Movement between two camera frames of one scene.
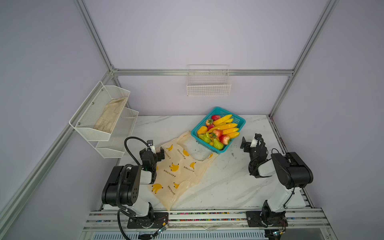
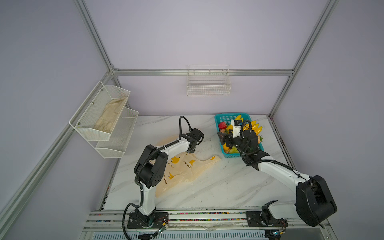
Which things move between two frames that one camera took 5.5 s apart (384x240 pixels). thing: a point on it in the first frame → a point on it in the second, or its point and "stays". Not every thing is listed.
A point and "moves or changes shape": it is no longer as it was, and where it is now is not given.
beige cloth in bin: (107, 118) stays
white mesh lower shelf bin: (115, 147) stays
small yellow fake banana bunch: (225, 119) → (231, 126)
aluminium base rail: (107, 221) stays
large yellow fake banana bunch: (229, 129) → (255, 127)
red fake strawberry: (215, 117) → (222, 125)
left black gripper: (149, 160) → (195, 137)
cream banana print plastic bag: (185, 160) moves or changes shape
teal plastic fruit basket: (217, 129) moves or changes shape
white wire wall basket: (208, 80) stays
